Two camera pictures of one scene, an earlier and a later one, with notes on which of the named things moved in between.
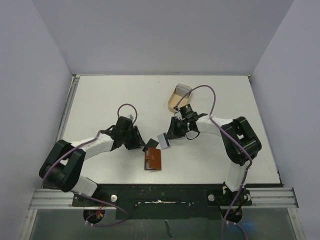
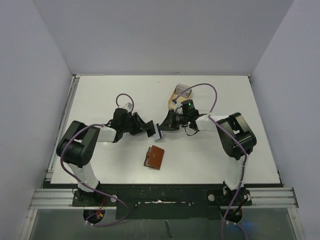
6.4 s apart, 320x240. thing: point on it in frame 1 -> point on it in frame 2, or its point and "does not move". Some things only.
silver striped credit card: x=163 y=141 -> x=158 y=134
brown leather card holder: x=152 y=159 does not move
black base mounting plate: x=165 y=201 does not move
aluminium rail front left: x=52 y=199 does not move
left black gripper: x=137 y=142 -> x=138 y=123
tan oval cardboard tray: x=174 y=99 does not move
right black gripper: x=173 y=128 -> x=173 y=121
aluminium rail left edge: x=75 y=79 does not move
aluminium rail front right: x=272 y=197 does not move
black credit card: x=151 y=143 -> x=151 y=131
